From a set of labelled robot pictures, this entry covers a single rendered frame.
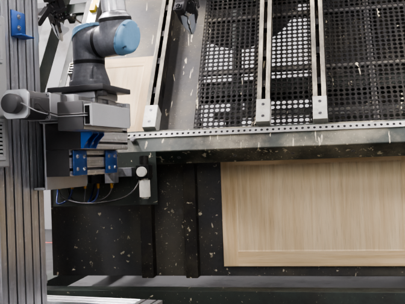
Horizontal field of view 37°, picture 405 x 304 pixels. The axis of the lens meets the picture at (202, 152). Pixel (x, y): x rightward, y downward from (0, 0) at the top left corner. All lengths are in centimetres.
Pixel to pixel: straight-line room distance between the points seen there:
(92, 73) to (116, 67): 94
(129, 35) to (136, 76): 94
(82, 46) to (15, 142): 43
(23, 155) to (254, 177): 120
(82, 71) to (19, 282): 75
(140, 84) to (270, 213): 90
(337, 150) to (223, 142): 49
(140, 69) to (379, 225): 138
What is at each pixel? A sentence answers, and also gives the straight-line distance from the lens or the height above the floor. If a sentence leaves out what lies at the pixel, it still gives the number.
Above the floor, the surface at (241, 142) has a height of 83.
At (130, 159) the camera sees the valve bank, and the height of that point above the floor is 78.
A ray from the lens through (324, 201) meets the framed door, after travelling 288.
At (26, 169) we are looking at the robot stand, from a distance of 213.
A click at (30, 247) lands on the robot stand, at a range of 215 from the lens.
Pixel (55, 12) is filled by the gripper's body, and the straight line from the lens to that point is 299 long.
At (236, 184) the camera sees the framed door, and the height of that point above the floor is 64.
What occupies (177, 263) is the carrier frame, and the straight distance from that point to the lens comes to 302.
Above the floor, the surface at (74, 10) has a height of 164.
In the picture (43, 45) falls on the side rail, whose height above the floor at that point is 140.
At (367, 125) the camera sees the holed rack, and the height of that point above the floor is 88.
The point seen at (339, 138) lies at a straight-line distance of 264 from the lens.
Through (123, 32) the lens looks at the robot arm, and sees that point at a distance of 213.
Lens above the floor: 77
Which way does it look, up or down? 1 degrees up
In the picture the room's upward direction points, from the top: 2 degrees counter-clockwise
